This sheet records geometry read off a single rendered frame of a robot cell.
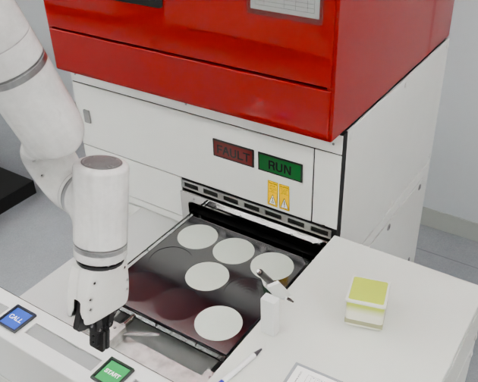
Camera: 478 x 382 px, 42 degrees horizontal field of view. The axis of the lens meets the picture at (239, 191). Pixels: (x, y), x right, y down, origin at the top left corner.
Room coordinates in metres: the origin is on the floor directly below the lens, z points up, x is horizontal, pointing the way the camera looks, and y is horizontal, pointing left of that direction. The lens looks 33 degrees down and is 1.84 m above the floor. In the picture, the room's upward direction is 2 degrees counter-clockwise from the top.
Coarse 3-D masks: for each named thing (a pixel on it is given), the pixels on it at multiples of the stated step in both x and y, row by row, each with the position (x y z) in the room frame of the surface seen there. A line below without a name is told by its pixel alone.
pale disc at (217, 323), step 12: (204, 312) 0.97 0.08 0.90; (216, 312) 0.97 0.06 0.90; (228, 312) 0.97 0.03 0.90; (204, 324) 0.94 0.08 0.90; (216, 324) 0.94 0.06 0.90; (228, 324) 0.94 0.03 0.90; (240, 324) 0.93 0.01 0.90; (204, 336) 0.91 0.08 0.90; (216, 336) 0.90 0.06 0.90; (228, 336) 0.90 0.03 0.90
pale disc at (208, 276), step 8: (200, 264) 1.14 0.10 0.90; (208, 264) 1.13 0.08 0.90; (216, 264) 1.13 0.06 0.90; (192, 272) 1.11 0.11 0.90; (200, 272) 1.11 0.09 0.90; (208, 272) 1.10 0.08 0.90; (216, 272) 1.10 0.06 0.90; (224, 272) 1.10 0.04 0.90; (192, 280) 1.08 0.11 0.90; (200, 280) 1.08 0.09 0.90; (208, 280) 1.08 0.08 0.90; (216, 280) 1.07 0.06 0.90; (224, 280) 1.07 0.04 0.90; (200, 288) 1.05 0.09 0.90; (208, 288) 1.05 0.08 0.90; (216, 288) 1.05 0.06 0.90
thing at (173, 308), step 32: (192, 224) 1.29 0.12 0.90; (160, 256) 1.17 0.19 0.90; (192, 256) 1.16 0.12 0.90; (288, 256) 1.15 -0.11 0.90; (160, 288) 1.06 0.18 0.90; (192, 288) 1.05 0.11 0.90; (224, 288) 1.05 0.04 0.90; (256, 288) 1.04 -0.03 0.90; (160, 320) 0.95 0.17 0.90; (192, 320) 0.95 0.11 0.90; (256, 320) 0.95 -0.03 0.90; (224, 352) 0.86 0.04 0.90
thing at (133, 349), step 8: (120, 344) 0.91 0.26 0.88; (128, 344) 0.91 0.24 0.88; (136, 344) 0.91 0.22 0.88; (128, 352) 0.89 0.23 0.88; (136, 352) 0.89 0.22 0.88; (144, 352) 0.88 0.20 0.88; (152, 352) 0.88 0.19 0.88; (136, 360) 0.87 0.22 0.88; (144, 360) 0.86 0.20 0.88; (152, 360) 0.86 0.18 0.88; (160, 360) 0.86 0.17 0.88; (168, 360) 0.86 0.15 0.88; (152, 368) 0.84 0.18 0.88; (160, 368) 0.84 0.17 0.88; (168, 368) 0.84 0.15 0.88; (176, 368) 0.84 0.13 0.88; (184, 368) 0.84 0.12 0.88; (168, 376) 0.82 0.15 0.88; (176, 376) 0.82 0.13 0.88; (184, 376) 0.82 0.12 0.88; (192, 376) 0.82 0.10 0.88; (200, 376) 0.82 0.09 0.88
